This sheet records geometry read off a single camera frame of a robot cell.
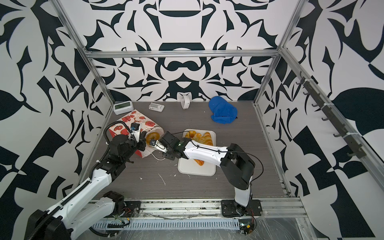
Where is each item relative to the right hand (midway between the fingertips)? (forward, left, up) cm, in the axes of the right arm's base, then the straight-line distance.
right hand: (167, 146), depth 85 cm
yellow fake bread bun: (+12, -14, -6) cm, 19 cm away
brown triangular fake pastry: (-6, -18, -8) cm, 21 cm away
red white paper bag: (+12, +12, +4) cm, 17 cm away
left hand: (+4, +11, +11) cm, 16 cm away
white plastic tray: (-7, -13, -11) cm, 19 cm away
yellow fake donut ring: (+11, +11, -6) cm, 17 cm away
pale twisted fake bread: (+7, -18, -2) cm, 20 cm away
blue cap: (+32, -37, -8) cm, 50 cm away
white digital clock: (+35, +38, -5) cm, 51 cm away
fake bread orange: (+9, -24, -7) cm, 26 cm away
